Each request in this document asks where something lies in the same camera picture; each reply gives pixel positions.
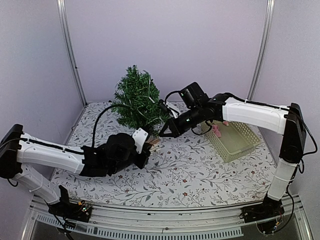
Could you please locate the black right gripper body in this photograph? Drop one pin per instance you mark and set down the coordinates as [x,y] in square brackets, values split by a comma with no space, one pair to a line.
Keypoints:
[195,118]

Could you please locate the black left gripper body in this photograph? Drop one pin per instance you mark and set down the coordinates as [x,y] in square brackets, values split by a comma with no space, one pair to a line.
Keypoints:
[120,166]

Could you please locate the cream balloon ornament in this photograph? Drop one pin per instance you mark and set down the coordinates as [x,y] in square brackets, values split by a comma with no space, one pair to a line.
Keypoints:
[154,144]

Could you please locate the small green christmas tree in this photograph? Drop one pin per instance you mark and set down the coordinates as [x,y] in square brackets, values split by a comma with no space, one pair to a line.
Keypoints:
[140,100]

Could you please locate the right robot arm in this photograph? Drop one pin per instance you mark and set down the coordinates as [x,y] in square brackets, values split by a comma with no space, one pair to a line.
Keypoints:
[226,107]

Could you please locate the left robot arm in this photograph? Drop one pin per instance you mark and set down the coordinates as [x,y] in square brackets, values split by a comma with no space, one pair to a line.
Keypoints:
[19,150]

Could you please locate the pink bow ornament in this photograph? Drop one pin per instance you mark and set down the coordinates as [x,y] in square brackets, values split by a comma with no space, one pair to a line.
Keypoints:
[215,127]

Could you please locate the floral patterned table mat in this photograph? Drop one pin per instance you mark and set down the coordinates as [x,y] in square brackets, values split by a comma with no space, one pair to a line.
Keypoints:
[181,172]

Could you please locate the cream perforated plastic basket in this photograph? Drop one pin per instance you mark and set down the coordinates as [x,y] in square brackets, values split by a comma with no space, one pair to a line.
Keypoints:
[237,140]

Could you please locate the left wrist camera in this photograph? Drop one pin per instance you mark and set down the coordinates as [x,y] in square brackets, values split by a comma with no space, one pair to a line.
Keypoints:
[139,136]

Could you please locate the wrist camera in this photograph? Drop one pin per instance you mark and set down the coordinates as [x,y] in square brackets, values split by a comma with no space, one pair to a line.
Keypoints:
[139,136]
[169,108]

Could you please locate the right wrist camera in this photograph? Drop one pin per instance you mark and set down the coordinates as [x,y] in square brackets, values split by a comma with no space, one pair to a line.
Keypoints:
[169,108]

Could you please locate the front aluminium rail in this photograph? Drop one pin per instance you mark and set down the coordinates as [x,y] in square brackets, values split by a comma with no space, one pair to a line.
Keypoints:
[124,222]

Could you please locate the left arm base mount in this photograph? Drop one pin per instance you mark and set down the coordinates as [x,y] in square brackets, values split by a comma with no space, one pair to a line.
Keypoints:
[79,211]

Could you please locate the right aluminium frame post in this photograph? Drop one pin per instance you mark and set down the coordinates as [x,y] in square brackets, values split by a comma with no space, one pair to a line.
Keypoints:
[270,5]

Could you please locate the aluminium frame post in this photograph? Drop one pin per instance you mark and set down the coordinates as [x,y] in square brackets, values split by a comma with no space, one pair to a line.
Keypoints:
[270,5]
[61,6]

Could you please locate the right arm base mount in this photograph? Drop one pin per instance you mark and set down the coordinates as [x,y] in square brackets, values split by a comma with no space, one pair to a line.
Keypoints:
[270,212]

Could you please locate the left aluminium frame post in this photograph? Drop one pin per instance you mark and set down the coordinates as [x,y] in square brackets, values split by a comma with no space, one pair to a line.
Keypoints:
[61,6]

